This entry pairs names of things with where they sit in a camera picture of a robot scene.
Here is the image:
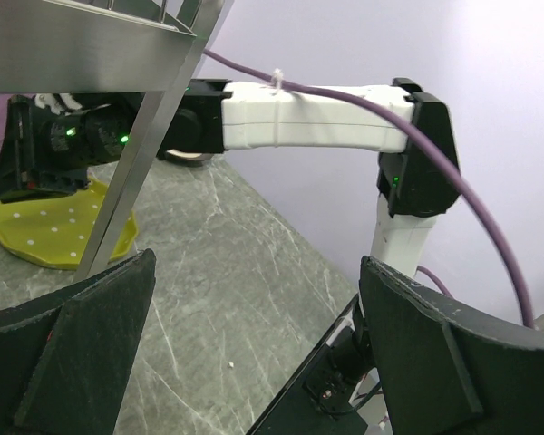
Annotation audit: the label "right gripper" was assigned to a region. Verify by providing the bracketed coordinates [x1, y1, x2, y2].
[0, 95, 135, 202]

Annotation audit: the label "steel dish rack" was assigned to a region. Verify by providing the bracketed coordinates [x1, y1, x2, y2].
[0, 1, 231, 280]

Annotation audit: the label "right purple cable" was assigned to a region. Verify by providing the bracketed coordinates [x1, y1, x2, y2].
[202, 48, 536, 330]

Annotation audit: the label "lime green dotted plate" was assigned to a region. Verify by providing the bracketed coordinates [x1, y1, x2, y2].
[0, 177, 140, 272]

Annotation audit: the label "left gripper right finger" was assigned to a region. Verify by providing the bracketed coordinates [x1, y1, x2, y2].
[359, 256, 544, 435]

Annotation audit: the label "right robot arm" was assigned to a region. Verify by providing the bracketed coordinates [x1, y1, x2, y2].
[0, 79, 459, 278]

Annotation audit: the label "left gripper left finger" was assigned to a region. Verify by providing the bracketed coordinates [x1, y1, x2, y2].
[0, 249, 156, 434]

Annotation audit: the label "black base beam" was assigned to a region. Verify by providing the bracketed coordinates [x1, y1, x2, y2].
[248, 296, 381, 434]

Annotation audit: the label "purple-rimmed beige plate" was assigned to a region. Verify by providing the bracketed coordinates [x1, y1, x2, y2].
[157, 149, 214, 168]

